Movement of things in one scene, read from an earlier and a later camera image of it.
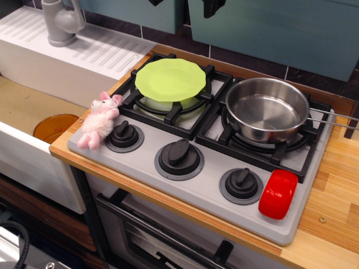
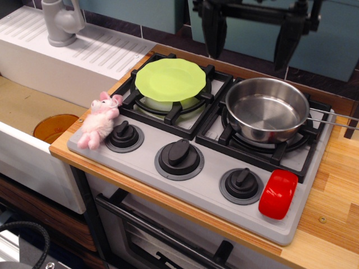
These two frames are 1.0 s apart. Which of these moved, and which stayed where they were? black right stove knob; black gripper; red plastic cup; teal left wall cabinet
Moved: black gripper
Stayed: black right stove knob; teal left wall cabinet; red plastic cup
